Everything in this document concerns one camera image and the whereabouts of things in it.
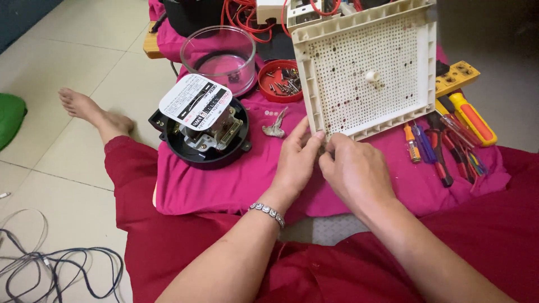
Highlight person's right hand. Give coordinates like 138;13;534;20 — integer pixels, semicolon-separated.
319;133;397;216

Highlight person's left hand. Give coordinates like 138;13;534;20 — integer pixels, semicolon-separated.
269;116;326;204

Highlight white perforated plastic board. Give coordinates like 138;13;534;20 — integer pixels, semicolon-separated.
291;0;438;142

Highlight magenta cloth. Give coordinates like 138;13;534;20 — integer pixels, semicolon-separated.
148;0;511;224

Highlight orange tester screwdriver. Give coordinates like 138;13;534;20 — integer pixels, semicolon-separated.
403;122;422;164

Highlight red lid with screws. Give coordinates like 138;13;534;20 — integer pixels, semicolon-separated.
258;59;304;104

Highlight person's red clothing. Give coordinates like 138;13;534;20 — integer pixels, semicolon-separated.
104;135;539;303

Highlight black electric meter base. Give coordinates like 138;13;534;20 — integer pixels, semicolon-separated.
148;74;253;171

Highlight clear round meter cover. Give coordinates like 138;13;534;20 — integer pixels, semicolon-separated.
180;26;258;97

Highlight yellow power strip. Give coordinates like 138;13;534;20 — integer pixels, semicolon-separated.
435;61;481;98

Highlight white electrical box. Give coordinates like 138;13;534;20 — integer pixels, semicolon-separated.
256;0;323;30

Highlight black bag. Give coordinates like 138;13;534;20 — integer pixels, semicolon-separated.
150;0;226;38

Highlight wooden low table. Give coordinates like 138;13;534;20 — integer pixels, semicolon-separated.
143;21;166;59

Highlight person's left foot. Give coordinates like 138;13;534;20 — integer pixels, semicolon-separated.
58;88;135;146

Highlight green cushion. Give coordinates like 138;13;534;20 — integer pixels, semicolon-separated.
0;93;28;151

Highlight silver stone bracelet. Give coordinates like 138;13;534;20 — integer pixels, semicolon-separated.
248;202;286;229

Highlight blue handled screwdriver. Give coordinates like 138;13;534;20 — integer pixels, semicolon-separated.
411;123;438;164

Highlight red black handled pliers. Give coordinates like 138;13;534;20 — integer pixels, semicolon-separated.
425;112;455;188

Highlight red black handled cutter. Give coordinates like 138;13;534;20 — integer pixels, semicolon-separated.
441;130;476;184

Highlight clear red handled screwdriver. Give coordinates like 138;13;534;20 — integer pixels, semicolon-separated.
440;114;476;149

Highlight yellow orange handled screwdriver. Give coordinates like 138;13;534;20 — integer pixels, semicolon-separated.
435;92;498;147

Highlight bundle of coloured wires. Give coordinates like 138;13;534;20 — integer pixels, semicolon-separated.
467;149;490;177

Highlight red electrical wire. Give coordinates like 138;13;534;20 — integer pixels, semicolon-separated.
221;0;364;43

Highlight dark tangled cable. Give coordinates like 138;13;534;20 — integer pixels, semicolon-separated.
0;228;124;303

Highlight white thin cable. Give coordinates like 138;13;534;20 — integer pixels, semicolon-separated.
0;192;49;274

